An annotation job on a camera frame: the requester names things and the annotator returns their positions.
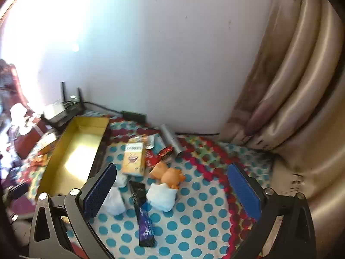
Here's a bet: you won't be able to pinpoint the yellow tea packet box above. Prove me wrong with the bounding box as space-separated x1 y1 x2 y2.
120 142 146 177

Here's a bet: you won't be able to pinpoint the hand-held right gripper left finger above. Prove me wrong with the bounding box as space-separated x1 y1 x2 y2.
28 162 118 259

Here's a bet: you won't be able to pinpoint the black power adapter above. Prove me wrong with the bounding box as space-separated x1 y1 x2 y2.
120 110 147 122

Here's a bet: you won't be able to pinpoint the yellow cardboard box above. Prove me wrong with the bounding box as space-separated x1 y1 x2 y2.
39 115 110 198

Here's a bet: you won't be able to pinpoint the orange flat packet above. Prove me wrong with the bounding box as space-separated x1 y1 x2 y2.
129 135 149 144

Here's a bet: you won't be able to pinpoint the white plastic object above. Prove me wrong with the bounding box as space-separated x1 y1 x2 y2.
10 103 31 135

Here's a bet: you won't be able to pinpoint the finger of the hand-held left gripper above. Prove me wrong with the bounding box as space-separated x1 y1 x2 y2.
3 183 29 204

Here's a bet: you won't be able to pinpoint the dark purple sachet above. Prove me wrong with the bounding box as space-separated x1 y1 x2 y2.
129 181 157 247

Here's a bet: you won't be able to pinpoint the silver metal tube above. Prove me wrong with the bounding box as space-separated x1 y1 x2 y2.
161 124 186 155

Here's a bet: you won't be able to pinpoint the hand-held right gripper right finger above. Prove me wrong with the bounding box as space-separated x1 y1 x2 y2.
227 163 316 259

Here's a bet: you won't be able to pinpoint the black router with antennas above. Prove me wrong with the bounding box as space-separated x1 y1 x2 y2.
43 82 87 130

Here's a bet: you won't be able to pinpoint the red foil candy wrapper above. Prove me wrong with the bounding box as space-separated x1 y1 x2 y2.
158 146 173 160

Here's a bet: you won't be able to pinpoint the orange toy doll white cloth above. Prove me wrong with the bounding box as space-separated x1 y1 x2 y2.
146 162 186 212

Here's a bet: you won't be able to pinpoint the white tissue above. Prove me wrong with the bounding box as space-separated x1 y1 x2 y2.
104 171 127 216

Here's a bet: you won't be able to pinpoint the polka dot bedsheet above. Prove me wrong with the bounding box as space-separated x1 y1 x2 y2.
16 113 278 259

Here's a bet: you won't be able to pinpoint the orange snack packets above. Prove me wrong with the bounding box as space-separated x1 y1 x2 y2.
30 133 58 168

